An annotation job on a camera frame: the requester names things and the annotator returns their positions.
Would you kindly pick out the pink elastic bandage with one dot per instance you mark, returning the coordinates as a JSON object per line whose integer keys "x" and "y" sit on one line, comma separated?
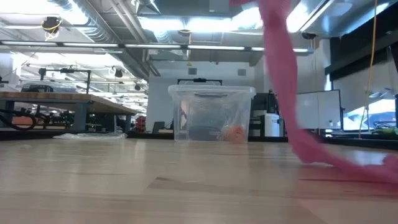
{"x": 280, "y": 62}

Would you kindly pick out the clear plastic bag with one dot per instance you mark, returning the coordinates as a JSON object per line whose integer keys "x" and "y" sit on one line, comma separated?
{"x": 90, "y": 135}

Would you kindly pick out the clear plastic storage box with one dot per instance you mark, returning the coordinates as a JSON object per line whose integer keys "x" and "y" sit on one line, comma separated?
{"x": 211, "y": 112}

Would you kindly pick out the dark item in box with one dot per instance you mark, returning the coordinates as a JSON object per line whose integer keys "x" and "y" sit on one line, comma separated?
{"x": 203, "y": 133}

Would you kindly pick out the orange item in box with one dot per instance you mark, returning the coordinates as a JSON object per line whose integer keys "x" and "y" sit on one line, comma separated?
{"x": 234, "y": 133}

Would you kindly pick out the black chair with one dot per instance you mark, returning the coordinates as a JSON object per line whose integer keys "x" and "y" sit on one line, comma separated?
{"x": 158, "y": 127}

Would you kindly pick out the red tool cart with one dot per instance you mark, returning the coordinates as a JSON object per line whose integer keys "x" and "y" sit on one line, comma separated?
{"x": 140, "y": 124}

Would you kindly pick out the black machine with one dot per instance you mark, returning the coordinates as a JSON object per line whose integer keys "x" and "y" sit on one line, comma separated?
{"x": 269, "y": 102}

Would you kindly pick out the white canister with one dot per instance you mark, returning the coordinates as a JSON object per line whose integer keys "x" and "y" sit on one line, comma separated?
{"x": 272, "y": 126}

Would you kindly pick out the long ceiling light strip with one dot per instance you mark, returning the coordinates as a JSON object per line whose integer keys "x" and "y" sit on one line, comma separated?
{"x": 155, "y": 46}

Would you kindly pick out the black gantry stand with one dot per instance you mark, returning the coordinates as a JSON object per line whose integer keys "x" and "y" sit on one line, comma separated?
{"x": 88, "y": 81}

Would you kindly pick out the white monitor screen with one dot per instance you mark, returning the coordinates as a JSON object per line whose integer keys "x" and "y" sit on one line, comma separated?
{"x": 320, "y": 109}

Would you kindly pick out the wooden workbench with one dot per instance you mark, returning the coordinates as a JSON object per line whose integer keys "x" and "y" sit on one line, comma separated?
{"x": 62, "y": 98}

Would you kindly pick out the green object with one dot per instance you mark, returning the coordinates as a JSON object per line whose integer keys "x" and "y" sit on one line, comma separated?
{"x": 387, "y": 131}

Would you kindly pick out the black frame with camera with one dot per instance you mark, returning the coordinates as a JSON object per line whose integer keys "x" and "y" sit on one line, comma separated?
{"x": 199, "y": 80}

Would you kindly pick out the black ceiling camera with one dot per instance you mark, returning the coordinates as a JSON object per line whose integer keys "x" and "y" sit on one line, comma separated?
{"x": 309, "y": 35}

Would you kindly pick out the black table edge rail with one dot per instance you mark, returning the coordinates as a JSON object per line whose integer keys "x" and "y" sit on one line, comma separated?
{"x": 31, "y": 134}

